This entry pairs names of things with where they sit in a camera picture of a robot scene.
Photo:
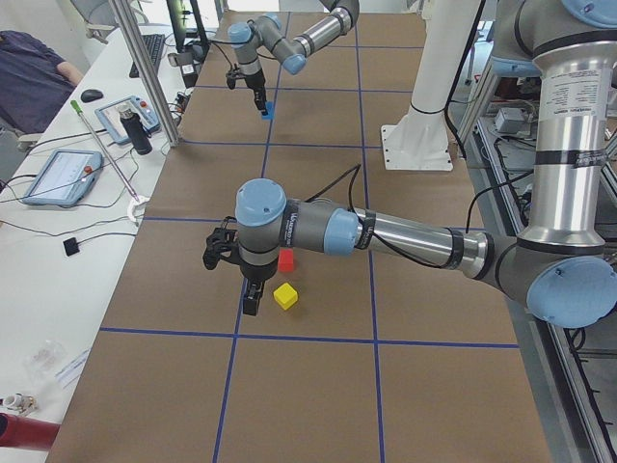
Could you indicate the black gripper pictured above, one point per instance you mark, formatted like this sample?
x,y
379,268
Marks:
x,y
256,83
256,273

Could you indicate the blue block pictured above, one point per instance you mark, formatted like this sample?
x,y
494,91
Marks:
x,y
268,113

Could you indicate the red block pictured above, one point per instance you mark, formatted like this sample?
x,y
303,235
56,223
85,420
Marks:
x,y
286,260

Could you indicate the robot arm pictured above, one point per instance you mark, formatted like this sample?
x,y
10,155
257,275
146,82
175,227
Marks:
x,y
555,265
246,38

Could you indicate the yellow block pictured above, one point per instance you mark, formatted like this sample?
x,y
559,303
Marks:
x,y
286,296

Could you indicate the black keyboard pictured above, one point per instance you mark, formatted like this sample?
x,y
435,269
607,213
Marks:
x,y
155,44

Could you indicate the black water bottle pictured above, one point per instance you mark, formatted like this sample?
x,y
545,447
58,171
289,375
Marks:
x,y
134,129

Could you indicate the white hook clamp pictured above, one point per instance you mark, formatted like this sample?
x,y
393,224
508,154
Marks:
x,y
134,204

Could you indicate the far teach pendant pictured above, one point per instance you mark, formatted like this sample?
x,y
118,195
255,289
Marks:
x,y
112,115

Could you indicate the teach pendant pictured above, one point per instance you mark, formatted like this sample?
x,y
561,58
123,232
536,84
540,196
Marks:
x,y
65,178
112,115

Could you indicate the black computer mouse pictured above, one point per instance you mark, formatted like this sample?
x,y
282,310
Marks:
x,y
91,95

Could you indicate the long pink rod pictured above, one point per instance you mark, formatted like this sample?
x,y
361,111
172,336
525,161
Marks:
x,y
75,106

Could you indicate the small black square pad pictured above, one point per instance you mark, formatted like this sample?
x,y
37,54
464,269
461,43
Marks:
x,y
71,246

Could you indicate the near teach pendant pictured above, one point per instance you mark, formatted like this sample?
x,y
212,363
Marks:
x,y
65,178

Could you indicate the clear plastic bag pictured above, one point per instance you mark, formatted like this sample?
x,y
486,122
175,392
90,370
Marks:
x,y
42,361

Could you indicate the seated person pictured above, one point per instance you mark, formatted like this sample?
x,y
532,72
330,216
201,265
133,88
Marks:
x,y
35,82

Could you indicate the red cylinder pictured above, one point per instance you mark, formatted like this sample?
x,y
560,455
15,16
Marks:
x,y
25,433

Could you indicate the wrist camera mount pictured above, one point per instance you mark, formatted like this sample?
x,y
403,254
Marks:
x,y
233,75
221,244

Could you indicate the aluminium frame post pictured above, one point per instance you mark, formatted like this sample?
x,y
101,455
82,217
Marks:
x,y
138,51

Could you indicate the white pedestal column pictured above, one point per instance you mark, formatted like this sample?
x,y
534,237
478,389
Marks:
x,y
419,141

